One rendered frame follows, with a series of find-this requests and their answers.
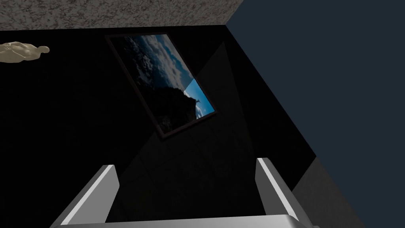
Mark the beige figure sculpture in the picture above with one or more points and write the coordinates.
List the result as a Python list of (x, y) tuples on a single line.
[(19, 52)]

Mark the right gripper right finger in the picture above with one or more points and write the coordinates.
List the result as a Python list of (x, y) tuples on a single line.
[(273, 190)]

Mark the dark framed sky picture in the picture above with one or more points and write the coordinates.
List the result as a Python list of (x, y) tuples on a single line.
[(158, 79)]

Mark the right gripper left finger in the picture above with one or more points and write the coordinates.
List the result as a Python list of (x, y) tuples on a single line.
[(95, 196)]

